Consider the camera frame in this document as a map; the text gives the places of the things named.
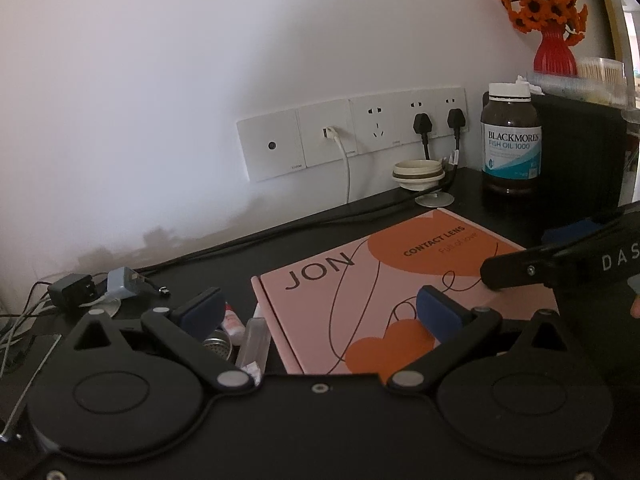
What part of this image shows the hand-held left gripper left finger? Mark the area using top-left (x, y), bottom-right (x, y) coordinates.
top-left (72, 287), bottom-right (256, 392)

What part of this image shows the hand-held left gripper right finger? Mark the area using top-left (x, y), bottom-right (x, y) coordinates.
top-left (387, 284), bottom-right (573, 392)

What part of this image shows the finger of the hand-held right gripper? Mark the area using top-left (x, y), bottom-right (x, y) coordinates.
top-left (479, 244), bottom-right (583, 292)
top-left (542, 209), bottom-right (627, 249)

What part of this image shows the pink cardboard box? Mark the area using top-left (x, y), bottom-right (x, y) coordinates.
top-left (251, 207), bottom-right (561, 376)

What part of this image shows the black desktop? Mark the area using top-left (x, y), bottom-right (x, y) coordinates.
top-left (0, 166), bottom-right (640, 441)

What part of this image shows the small red and white tube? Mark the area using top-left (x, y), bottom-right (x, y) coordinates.
top-left (222, 302), bottom-right (249, 347)

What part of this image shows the clear plastic stick tube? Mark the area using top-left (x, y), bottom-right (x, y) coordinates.
top-left (234, 304), bottom-right (271, 387)

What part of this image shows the black cabinet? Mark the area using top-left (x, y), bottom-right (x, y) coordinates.
top-left (529, 91), bottom-right (640, 212)

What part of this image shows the grey-blue charger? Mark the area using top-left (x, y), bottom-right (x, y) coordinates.
top-left (106, 267), bottom-right (171, 304)

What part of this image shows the brown supplement bottle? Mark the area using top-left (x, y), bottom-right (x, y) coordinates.
top-left (480, 82), bottom-right (544, 196)

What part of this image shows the black power adapter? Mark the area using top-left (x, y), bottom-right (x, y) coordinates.
top-left (47, 273), bottom-right (96, 316)

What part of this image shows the beige round holder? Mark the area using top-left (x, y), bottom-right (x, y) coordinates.
top-left (392, 158), bottom-right (448, 192)

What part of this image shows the clear cotton swab box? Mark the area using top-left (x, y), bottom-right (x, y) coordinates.
top-left (525, 57), bottom-right (627, 107)

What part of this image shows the red vase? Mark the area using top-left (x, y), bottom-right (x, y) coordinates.
top-left (532, 27), bottom-right (579, 76)

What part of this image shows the dark flat device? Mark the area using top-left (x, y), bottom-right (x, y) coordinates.
top-left (0, 332), bottom-right (64, 443)

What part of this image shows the gold framed mirror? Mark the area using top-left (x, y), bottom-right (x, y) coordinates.
top-left (592, 0), bottom-right (640, 111)

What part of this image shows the metal ring strainer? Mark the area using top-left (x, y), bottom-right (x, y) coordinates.
top-left (202, 329), bottom-right (236, 362)

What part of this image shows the black plug with cable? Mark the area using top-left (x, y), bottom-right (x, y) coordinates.
top-left (150, 107), bottom-right (467, 273)
top-left (132, 111), bottom-right (434, 277)

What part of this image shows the white plug with cable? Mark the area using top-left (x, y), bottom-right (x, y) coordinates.
top-left (321, 126), bottom-right (352, 206)

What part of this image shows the white wall socket panel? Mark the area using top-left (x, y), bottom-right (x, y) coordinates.
top-left (235, 87), bottom-right (469, 184)

